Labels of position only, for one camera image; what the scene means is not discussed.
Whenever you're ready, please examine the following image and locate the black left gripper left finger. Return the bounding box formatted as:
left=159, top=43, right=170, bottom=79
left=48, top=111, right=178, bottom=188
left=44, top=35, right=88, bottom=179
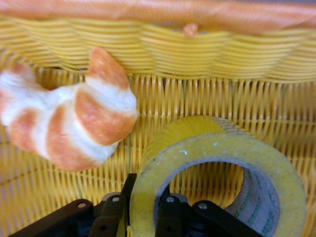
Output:
left=9, top=173, right=138, bottom=237

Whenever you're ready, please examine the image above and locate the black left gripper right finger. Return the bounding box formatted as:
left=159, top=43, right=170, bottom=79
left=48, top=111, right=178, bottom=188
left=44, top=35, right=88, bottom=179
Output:
left=154, top=188, right=262, bottom=237

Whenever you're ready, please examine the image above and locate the yellow packing tape roll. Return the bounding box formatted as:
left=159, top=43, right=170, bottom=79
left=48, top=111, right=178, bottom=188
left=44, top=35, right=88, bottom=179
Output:
left=128, top=115, right=308, bottom=237

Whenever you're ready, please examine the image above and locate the toy croissant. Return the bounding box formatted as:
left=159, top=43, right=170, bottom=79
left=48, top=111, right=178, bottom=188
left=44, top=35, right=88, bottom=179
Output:
left=0, top=46, right=138, bottom=171

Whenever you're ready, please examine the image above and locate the yellow woven tray orange rim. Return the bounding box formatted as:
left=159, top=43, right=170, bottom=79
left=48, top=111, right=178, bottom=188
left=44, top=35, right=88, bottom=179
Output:
left=0, top=0, right=316, bottom=237

